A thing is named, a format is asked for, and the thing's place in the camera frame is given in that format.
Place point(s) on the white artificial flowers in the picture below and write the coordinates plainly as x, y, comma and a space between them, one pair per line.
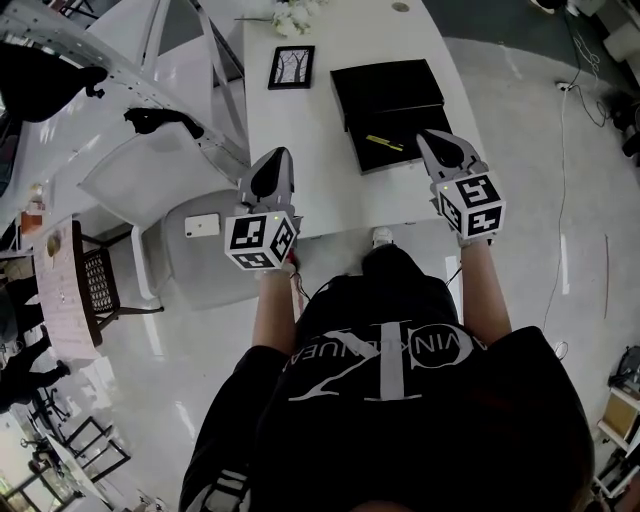
292, 20

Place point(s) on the person's white shoe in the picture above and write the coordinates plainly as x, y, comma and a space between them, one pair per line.
382, 236

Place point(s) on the person's black printed t-shirt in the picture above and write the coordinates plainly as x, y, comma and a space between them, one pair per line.
400, 440

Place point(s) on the black picture frame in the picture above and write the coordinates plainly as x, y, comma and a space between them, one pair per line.
291, 67

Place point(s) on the black floor fan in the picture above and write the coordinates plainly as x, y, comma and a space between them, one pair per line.
630, 120

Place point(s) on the dark lattice wooden chair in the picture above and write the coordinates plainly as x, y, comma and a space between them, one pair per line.
100, 285

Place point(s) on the black garment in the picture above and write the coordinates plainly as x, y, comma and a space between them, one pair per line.
155, 117

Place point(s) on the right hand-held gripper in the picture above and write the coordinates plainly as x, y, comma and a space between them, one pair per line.
475, 210

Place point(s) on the person's left forearm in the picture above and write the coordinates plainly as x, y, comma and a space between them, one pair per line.
274, 315

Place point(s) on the black box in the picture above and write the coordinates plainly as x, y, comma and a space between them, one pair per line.
385, 90

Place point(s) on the black metal frame stool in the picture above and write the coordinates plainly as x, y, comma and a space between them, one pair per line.
95, 450

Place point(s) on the white perforated panel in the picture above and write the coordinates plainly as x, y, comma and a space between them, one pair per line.
125, 75

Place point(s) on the person's black trousers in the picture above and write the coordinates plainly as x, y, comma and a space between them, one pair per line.
390, 262

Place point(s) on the table with pink cloth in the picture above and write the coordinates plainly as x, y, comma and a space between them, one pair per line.
60, 300

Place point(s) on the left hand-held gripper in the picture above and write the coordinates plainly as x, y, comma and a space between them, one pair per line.
257, 240

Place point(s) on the black bag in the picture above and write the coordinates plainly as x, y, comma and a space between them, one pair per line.
40, 85

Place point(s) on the white chair with grey seat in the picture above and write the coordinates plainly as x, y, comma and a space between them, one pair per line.
210, 280

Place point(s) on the black office chair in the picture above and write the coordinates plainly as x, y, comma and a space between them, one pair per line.
50, 407

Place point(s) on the person's right forearm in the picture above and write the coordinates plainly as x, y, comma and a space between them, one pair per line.
482, 295

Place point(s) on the white smartphone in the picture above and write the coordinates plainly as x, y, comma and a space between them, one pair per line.
202, 225

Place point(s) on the small orange box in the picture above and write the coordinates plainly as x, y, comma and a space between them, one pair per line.
31, 222

